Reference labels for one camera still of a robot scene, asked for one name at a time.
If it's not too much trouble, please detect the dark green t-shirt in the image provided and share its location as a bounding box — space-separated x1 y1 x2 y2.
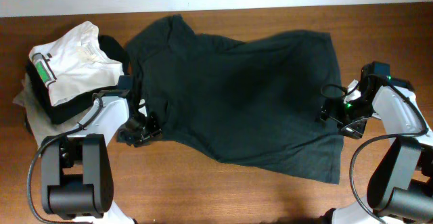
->
126 15 343 184

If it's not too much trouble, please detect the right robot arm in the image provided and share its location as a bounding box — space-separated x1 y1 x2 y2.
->
320 75 432 223

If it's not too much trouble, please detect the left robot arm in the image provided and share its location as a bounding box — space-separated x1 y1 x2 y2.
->
40 89 161 223

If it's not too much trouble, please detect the black folded garment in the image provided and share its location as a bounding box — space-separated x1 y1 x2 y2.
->
26 35 130 125

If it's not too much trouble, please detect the white folded t-shirt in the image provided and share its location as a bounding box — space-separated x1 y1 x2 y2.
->
28 21 124 106

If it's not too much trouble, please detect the beige folded cloth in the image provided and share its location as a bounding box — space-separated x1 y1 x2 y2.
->
13 74 93 147

